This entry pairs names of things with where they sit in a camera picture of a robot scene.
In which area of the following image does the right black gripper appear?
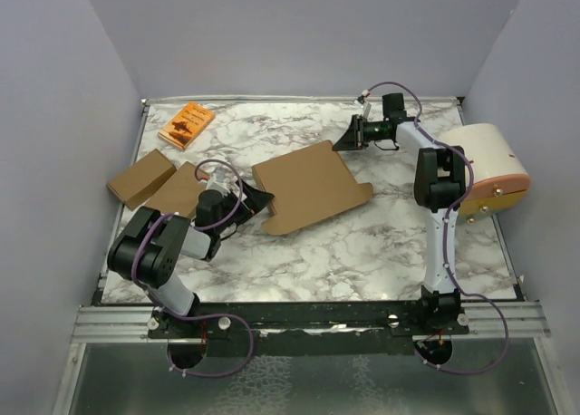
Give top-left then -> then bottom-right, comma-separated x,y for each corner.
333,116 -> 389,153

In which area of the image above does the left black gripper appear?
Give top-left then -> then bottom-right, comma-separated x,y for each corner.
216,179 -> 274,235

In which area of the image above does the brown cardboard box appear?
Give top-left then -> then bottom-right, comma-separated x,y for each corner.
144,162 -> 209,219
107,150 -> 177,210
252,140 -> 373,236

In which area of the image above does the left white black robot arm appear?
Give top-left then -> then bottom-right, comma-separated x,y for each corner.
106,182 -> 275,338

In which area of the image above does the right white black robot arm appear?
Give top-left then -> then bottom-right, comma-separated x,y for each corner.
333,92 -> 466,334

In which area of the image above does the folded flat brown cardboard box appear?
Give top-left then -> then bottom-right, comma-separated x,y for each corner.
144,162 -> 209,219

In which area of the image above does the orange booklet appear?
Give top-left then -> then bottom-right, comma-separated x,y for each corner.
158,101 -> 216,150

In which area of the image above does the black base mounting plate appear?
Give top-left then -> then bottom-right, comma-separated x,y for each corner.
90,274 -> 472,373

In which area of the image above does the cream toy bread bin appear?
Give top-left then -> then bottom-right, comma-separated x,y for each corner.
439,123 -> 531,223

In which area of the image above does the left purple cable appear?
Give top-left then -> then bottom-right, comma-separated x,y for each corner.
130,159 -> 256,380

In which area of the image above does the purple cable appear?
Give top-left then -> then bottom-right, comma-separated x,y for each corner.
366,81 -> 511,374
130,159 -> 256,380

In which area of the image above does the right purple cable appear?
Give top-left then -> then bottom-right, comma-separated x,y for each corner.
366,81 -> 511,374

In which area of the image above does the aluminium rail frame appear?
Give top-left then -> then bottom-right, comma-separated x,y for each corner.
55,103 -> 551,414

